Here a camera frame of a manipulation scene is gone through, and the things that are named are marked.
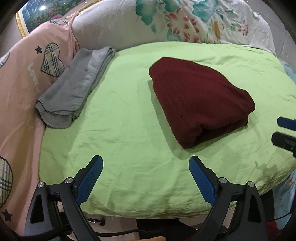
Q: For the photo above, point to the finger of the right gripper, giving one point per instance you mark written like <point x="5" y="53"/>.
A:
<point x="284" y="141"/>
<point x="287" y="123"/>

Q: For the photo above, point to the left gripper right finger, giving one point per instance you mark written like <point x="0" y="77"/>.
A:
<point x="205" y="178"/>

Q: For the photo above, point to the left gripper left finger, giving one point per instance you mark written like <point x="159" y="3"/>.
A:
<point x="86" y="178"/>

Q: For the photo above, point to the dark red knit sweater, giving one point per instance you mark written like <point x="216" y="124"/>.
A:
<point x="199" y="102"/>

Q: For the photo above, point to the light green bed sheet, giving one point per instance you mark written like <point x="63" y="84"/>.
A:
<point x="145" y="171"/>

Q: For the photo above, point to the grey folded towel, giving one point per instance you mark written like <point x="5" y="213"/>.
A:
<point x="63" y="102"/>

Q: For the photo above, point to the pink heart-print pillow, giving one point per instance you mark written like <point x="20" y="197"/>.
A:
<point x="28" y="69"/>

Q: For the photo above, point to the white floral quilt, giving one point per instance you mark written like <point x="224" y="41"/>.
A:
<point x="125" y="24"/>

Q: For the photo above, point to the gold-framed landscape painting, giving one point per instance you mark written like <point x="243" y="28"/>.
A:
<point x="36" y="12"/>

